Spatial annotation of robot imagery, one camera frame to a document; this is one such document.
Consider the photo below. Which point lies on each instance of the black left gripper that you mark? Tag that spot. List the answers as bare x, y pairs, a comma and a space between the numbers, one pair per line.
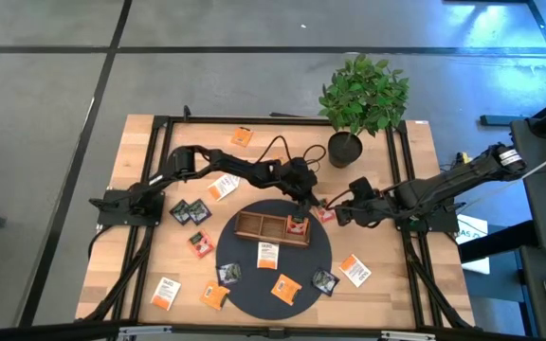
307, 188

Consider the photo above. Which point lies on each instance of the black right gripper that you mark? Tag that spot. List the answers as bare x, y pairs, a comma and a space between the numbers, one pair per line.
363, 212

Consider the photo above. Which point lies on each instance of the red tea packet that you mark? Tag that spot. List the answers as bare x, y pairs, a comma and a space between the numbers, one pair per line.
201, 244
297, 226
325, 215

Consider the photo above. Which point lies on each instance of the wooden compartment tray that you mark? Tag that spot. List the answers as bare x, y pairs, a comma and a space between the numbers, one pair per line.
259, 226

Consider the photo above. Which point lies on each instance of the white orange tea packet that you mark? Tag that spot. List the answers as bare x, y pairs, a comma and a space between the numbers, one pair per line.
354, 270
223, 186
267, 255
165, 293

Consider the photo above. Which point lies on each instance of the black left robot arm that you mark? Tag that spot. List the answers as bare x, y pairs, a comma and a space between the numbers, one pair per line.
235, 166

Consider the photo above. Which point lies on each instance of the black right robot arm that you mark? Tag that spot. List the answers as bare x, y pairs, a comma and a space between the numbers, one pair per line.
467, 182

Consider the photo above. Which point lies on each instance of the round dark woven placemat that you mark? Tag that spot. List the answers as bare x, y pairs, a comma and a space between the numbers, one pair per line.
254, 303

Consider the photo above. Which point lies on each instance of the green plant in black pot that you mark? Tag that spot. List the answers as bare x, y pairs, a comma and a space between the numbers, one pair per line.
363, 95

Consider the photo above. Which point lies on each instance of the white paper sign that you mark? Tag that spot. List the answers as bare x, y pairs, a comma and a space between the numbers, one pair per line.
472, 225

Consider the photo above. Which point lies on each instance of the yellow plug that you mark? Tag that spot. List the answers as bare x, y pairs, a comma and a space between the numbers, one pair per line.
465, 157

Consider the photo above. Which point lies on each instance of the black diagonal strut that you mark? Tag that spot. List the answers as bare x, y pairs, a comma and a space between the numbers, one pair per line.
500, 241

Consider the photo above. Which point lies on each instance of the dark desk foot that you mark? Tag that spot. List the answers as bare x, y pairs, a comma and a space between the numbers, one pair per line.
500, 120

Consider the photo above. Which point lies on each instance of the dark grey desk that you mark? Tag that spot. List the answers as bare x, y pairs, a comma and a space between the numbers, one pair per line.
538, 213

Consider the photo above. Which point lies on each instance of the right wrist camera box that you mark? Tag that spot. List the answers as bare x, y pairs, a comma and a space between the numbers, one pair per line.
362, 187

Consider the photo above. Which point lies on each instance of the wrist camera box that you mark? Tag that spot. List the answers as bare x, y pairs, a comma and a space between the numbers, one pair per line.
362, 187
301, 169

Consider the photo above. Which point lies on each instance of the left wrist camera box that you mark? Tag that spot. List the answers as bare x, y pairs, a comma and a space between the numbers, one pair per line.
301, 169

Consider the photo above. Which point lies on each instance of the silver bracket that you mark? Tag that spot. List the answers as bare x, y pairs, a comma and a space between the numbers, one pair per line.
145, 330
408, 335

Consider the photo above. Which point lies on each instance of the black aluminium stand frame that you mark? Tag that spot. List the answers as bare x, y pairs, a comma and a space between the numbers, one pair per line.
41, 331

